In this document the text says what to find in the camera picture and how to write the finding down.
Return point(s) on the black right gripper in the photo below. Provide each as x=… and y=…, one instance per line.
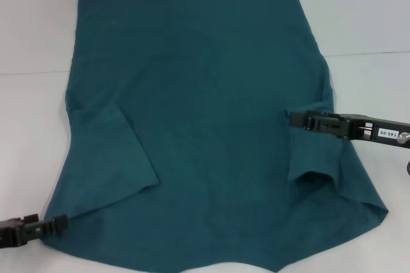
x=354, y=129

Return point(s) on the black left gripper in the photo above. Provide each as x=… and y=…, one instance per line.
x=11, y=233

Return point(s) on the blue shirt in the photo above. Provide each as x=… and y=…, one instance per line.
x=208, y=77

